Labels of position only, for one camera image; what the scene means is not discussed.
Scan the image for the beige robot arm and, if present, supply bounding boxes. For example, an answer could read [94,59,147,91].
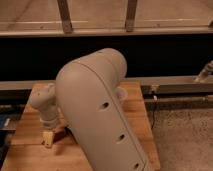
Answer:
[29,48,154,171]

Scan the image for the clear plastic cup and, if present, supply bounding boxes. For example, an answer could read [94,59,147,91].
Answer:
[116,87,128,101]

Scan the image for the wooden cutting board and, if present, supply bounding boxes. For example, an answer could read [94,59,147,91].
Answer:
[1,82,161,171]

